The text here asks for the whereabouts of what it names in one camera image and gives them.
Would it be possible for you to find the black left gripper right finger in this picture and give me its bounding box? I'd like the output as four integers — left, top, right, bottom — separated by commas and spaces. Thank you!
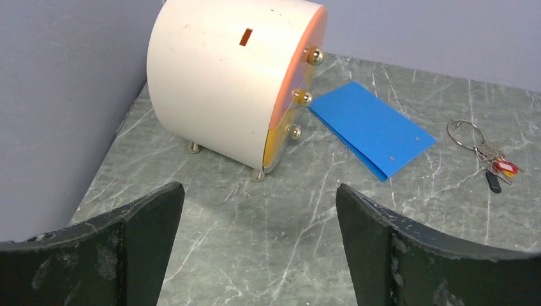
336, 184, 540, 305

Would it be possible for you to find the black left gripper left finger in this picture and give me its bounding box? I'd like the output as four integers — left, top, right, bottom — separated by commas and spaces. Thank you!
1, 182, 185, 305

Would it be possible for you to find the key with black tag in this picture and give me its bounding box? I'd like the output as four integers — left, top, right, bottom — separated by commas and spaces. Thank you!
485, 171, 502, 194

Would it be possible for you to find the key with red tag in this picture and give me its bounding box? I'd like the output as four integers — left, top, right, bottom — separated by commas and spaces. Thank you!
493, 158, 519, 174

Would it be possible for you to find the key with yellow tag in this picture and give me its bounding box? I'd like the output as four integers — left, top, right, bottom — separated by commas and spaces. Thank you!
502, 170, 515, 178

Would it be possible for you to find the blue folded paper folder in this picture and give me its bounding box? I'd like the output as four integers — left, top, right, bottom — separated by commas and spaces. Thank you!
309, 82, 436, 181

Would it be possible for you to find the white cylinder drum box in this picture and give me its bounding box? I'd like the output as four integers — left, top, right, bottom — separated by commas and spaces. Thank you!
147, 0, 327, 182

